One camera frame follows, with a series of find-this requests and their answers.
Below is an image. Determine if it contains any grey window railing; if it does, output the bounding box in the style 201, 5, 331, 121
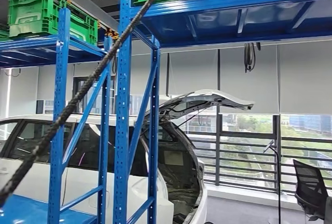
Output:
186, 131, 332, 194

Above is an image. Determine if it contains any black floor stand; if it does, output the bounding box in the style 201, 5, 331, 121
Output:
263, 139, 284, 224

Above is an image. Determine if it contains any black braided rope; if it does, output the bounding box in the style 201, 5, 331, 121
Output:
0, 0, 174, 208

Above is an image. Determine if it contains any blue steel shelf rack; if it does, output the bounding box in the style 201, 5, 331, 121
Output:
113, 0, 332, 224
0, 7, 112, 224

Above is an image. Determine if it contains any black hanging cable bundle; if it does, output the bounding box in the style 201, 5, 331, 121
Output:
243, 43, 262, 73

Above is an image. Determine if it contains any grey roller blind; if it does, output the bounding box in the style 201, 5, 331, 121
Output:
220, 45, 278, 115
130, 52, 168, 96
168, 50, 219, 96
279, 42, 332, 115

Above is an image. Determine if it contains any white car tailgate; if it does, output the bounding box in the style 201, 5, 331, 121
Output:
143, 89, 255, 122

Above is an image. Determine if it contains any dark window frame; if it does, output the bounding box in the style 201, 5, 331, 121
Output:
72, 76, 116, 115

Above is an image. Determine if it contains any grey cloth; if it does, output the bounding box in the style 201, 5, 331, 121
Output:
324, 197, 332, 224

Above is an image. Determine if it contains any black mesh office chair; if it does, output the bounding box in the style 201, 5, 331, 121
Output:
293, 159, 330, 222

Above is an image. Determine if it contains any white car body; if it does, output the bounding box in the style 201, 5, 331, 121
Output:
0, 114, 208, 224

